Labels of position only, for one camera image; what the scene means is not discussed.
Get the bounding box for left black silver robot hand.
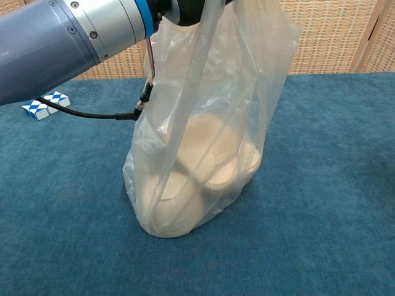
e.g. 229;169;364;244
172;0;237;27

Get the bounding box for clear plastic bag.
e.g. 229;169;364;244
122;0;302;239

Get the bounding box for cream round items in bag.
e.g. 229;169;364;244
172;113;263;198

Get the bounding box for woven rattan folding screen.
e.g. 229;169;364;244
0;0;395;81

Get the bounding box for blue white checkered block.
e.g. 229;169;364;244
21;91;71;121

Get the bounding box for round beige bowl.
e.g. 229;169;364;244
143;171;217;239

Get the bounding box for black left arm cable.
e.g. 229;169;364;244
35;39;158;123

